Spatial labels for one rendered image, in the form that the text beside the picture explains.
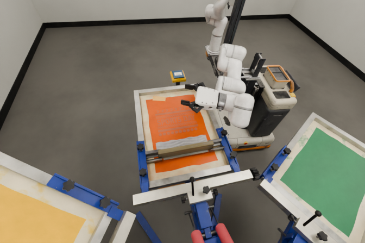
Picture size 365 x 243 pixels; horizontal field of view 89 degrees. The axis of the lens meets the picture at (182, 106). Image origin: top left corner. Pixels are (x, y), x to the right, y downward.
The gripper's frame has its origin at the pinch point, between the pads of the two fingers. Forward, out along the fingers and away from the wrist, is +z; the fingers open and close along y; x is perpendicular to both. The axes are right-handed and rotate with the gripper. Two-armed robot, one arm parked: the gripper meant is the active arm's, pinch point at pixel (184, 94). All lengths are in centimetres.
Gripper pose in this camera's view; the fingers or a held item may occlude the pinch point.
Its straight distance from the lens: 85.6
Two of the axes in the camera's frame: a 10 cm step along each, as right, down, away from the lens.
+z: -9.8, -1.9, 0.8
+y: 2.1, -8.3, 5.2
